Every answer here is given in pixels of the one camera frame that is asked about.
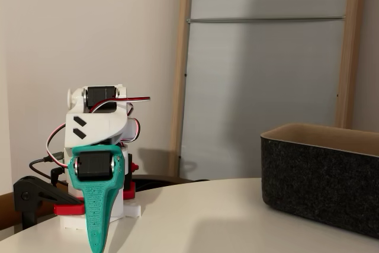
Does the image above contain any black clamp with red pad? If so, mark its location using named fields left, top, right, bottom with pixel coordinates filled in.
left=12, top=175, right=85, bottom=230
left=121, top=153, right=139, bottom=200

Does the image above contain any black cable with grey plug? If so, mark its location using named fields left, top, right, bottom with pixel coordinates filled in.
left=28, top=152, right=65, bottom=182

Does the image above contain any light wooden frame post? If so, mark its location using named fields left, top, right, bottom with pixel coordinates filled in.
left=168, top=0, right=195, bottom=178
left=334, top=0, right=370, bottom=129

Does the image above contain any thin metal rod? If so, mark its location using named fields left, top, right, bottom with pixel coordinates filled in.
left=185, top=15, right=347, bottom=25

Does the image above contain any translucent grey frame panel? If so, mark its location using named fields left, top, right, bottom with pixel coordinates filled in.
left=179, top=0, right=350, bottom=181

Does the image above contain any red white black servo cable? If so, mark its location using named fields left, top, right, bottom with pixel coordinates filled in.
left=45, top=121, right=70, bottom=168
left=124, top=117, right=142, bottom=143
left=88, top=95, right=151, bottom=113

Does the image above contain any dark grey felt bin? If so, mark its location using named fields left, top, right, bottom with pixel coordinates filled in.
left=260, top=122, right=379, bottom=241

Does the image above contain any black angled power plug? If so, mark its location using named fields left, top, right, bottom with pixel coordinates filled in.
left=49, top=166, right=65, bottom=186

